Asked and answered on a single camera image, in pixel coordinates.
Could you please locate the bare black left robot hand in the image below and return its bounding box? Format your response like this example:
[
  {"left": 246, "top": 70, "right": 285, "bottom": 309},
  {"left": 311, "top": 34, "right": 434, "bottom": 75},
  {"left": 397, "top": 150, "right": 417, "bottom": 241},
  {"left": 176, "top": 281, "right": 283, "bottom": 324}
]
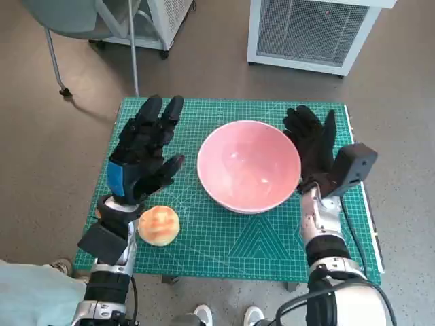
[{"left": 107, "top": 94, "right": 186, "bottom": 206}]

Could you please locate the black knitted-glove right robot hand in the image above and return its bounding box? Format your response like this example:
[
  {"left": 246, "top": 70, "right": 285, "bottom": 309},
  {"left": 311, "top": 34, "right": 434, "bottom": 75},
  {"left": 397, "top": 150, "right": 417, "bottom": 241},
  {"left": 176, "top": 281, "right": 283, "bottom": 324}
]
[{"left": 282, "top": 105, "right": 339, "bottom": 198}]

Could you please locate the round toy bread bun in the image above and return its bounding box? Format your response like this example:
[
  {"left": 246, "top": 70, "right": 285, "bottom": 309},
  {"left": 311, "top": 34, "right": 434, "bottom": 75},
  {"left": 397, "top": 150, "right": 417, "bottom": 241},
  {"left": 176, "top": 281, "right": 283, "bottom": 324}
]
[{"left": 137, "top": 205, "right": 181, "bottom": 246}]

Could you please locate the pink bowl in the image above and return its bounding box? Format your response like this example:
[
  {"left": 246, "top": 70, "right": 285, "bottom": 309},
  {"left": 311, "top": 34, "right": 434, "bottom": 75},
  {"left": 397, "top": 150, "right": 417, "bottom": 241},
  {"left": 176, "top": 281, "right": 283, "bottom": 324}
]
[{"left": 196, "top": 120, "right": 302, "bottom": 215}]

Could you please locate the green cutting mat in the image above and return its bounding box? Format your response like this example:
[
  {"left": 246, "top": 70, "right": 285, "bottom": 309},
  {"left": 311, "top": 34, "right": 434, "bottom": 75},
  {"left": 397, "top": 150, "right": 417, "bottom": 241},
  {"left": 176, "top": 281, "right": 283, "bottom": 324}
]
[{"left": 73, "top": 96, "right": 383, "bottom": 285}]

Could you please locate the white metal pole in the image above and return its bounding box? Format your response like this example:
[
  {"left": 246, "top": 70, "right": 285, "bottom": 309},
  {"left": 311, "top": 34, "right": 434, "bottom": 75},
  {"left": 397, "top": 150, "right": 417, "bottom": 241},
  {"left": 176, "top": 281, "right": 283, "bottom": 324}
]
[{"left": 127, "top": 0, "right": 141, "bottom": 97}]

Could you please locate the white mesh-front cabinet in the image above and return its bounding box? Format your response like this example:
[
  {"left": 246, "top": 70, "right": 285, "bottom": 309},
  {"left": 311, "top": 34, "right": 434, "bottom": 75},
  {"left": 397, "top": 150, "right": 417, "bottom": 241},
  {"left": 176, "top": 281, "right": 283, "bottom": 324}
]
[{"left": 247, "top": 0, "right": 397, "bottom": 79}]

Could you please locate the person's beige shoe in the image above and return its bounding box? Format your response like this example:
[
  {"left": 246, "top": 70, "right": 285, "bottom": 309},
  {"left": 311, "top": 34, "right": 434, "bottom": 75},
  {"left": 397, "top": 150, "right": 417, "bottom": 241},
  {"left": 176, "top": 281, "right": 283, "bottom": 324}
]
[{"left": 47, "top": 257, "right": 90, "bottom": 283}]

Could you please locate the white louvred cabinet on casters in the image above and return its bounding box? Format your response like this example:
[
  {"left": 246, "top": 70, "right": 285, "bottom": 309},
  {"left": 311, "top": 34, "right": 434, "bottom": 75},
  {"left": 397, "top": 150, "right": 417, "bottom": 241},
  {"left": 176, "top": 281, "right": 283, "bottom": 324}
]
[{"left": 88, "top": 0, "right": 198, "bottom": 60}]

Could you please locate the grey office chair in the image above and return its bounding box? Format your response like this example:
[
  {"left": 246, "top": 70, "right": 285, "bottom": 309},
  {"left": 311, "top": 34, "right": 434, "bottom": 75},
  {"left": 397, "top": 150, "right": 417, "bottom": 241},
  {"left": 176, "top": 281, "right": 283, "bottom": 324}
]
[{"left": 20, "top": 0, "right": 115, "bottom": 99}]

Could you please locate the white robot left foot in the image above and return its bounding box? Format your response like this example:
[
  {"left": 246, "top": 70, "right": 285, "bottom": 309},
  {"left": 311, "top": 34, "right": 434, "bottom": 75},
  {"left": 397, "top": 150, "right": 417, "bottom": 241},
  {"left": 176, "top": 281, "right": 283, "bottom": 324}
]
[{"left": 193, "top": 304, "right": 214, "bottom": 326}]

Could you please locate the person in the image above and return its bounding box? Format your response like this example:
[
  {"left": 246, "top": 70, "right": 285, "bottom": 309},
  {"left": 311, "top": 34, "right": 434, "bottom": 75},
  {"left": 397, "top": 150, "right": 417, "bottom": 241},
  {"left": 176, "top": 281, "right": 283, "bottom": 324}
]
[{"left": 0, "top": 259, "right": 88, "bottom": 326}]

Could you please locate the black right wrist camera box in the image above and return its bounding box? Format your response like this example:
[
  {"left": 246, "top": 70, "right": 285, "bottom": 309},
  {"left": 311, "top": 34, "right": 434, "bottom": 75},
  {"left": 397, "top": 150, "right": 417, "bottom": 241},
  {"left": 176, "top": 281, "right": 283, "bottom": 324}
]
[{"left": 328, "top": 142, "right": 379, "bottom": 198}]

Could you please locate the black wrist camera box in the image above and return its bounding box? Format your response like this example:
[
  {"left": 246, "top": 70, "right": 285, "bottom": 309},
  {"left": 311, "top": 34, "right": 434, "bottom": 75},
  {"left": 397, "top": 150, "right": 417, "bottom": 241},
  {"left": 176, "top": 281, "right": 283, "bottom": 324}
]
[
  {"left": 77, "top": 222, "right": 127, "bottom": 266},
  {"left": 328, "top": 142, "right": 379, "bottom": 198}
]

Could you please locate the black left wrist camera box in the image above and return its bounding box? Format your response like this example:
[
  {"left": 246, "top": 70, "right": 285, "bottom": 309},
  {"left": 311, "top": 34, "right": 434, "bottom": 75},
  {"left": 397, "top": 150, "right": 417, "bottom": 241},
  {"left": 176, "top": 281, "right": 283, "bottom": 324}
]
[{"left": 77, "top": 222, "right": 127, "bottom": 266}]

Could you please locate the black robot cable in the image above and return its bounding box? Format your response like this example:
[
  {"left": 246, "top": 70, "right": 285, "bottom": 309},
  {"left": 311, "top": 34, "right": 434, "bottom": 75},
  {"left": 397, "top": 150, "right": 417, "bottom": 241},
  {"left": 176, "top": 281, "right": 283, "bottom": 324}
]
[
  {"left": 130, "top": 273, "right": 140, "bottom": 323},
  {"left": 275, "top": 291, "right": 341, "bottom": 326},
  {"left": 339, "top": 200, "right": 370, "bottom": 272}
]

